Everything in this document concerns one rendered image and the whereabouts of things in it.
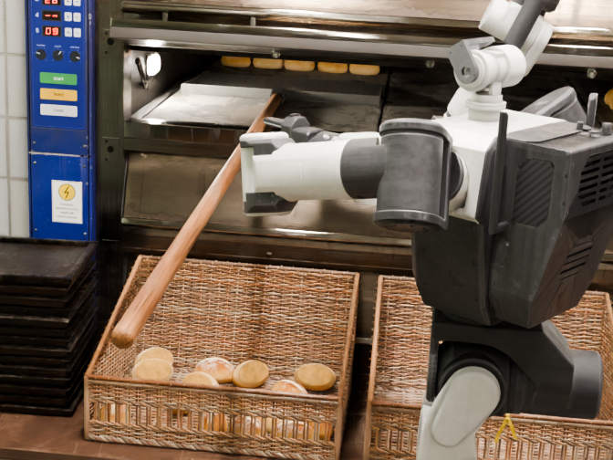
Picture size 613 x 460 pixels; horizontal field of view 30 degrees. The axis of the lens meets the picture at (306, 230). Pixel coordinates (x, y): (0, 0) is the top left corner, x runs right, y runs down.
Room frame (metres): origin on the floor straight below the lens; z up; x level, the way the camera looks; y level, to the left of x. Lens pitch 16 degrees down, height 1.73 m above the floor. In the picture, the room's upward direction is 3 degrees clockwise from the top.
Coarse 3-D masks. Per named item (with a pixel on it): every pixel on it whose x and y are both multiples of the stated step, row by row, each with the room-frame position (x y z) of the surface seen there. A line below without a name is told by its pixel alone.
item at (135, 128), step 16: (128, 128) 2.71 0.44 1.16; (144, 128) 2.71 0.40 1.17; (160, 128) 2.70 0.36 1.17; (176, 128) 2.70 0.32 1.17; (192, 128) 2.70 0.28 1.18; (208, 128) 2.69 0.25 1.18; (224, 128) 2.69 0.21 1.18; (240, 128) 2.70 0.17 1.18; (272, 128) 2.72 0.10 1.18; (224, 144) 2.69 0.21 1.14
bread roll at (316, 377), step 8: (304, 368) 2.52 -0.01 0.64; (312, 368) 2.52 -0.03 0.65; (320, 368) 2.52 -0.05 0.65; (328, 368) 2.52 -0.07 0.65; (296, 376) 2.51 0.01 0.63; (304, 376) 2.51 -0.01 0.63; (312, 376) 2.51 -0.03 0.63; (320, 376) 2.50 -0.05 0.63; (328, 376) 2.50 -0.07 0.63; (304, 384) 2.50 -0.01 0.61; (312, 384) 2.49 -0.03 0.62; (320, 384) 2.49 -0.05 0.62; (328, 384) 2.49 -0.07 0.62
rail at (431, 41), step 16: (208, 32) 2.55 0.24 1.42; (224, 32) 2.55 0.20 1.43; (240, 32) 2.54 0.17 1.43; (256, 32) 2.54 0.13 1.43; (272, 32) 2.54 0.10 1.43; (288, 32) 2.53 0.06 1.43; (304, 32) 2.53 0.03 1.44; (320, 32) 2.53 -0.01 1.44; (336, 32) 2.53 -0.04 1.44; (352, 32) 2.53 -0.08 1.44; (544, 48) 2.49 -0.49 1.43; (560, 48) 2.48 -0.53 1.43; (576, 48) 2.48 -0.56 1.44; (592, 48) 2.48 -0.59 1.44; (608, 48) 2.48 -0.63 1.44
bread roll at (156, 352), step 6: (150, 348) 2.58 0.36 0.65; (156, 348) 2.58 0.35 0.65; (162, 348) 2.59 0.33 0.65; (144, 354) 2.55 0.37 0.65; (150, 354) 2.56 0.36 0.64; (156, 354) 2.56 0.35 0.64; (162, 354) 2.57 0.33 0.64; (168, 354) 2.58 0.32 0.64; (138, 360) 2.54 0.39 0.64; (168, 360) 2.57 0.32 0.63
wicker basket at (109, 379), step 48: (192, 288) 2.65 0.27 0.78; (240, 288) 2.64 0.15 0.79; (288, 288) 2.64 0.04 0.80; (336, 288) 2.62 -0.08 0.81; (144, 336) 2.63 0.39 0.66; (192, 336) 2.62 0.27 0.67; (240, 336) 2.61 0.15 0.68; (288, 336) 2.60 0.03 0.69; (336, 336) 2.60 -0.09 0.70; (96, 384) 2.22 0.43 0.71; (144, 384) 2.21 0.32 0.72; (192, 384) 2.20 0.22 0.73; (336, 384) 2.55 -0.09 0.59; (96, 432) 2.22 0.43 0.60; (144, 432) 2.21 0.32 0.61; (192, 432) 2.20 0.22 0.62; (240, 432) 2.19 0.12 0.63; (336, 432) 2.17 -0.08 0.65
